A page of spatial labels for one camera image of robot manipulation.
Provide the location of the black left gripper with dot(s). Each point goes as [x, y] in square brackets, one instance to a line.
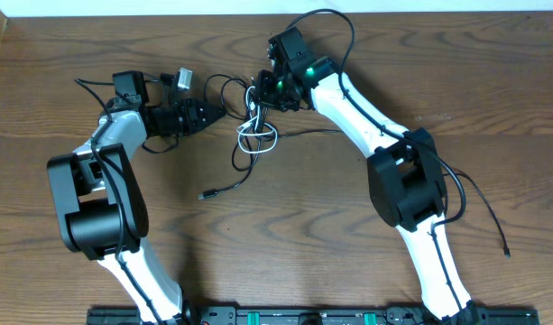
[194, 122]

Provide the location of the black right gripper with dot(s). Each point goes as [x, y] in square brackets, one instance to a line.
[265, 80]

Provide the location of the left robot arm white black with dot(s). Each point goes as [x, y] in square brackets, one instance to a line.
[98, 202]

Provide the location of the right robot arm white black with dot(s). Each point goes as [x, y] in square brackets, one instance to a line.
[405, 173]

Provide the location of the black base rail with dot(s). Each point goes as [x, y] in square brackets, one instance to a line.
[224, 315]

